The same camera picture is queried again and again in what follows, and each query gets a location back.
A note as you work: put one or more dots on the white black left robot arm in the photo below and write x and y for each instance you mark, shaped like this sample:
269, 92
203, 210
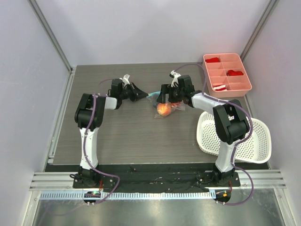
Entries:
89, 117

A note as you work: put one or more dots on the white slotted cable duct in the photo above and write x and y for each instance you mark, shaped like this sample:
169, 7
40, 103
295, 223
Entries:
93, 195

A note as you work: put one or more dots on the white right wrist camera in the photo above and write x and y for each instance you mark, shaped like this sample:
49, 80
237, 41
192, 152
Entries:
174, 75

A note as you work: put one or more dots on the red cloth in compartment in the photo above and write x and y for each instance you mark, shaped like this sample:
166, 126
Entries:
234, 73
213, 60

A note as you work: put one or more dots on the pink divided organizer tray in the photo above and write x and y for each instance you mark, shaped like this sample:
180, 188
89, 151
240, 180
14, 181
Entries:
226, 75

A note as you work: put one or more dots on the red white cloth front compartment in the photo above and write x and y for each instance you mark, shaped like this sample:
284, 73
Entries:
220, 87

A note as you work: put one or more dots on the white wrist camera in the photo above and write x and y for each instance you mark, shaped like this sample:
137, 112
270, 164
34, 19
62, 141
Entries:
174, 75
125, 80

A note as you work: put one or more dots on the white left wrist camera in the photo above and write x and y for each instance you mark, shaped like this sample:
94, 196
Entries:
125, 80

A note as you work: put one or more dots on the red cloth in back compartment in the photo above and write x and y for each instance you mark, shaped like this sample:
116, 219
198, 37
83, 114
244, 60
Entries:
213, 60

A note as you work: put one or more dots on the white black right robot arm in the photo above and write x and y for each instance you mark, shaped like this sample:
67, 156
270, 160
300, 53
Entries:
230, 120

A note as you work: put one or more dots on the white perforated plastic basket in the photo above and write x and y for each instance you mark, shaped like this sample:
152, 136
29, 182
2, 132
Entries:
256, 149

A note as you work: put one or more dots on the orange fake peach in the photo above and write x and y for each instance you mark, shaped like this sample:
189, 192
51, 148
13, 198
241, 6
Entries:
164, 109

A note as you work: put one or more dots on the clear zip top bag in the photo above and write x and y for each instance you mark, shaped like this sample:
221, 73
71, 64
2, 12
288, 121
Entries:
152, 97

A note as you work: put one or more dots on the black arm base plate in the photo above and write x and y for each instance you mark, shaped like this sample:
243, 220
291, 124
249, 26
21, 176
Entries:
110, 180

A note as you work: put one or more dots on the red cloth in middle compartment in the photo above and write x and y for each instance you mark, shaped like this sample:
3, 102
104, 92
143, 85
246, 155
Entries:
234, 73

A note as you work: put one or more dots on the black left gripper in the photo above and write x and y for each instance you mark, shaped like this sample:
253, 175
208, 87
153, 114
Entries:
137, 94

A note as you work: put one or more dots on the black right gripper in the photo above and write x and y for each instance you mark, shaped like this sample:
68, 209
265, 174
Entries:
168, 93

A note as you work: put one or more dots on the red fake pepper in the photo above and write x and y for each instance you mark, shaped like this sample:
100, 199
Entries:
174, 105

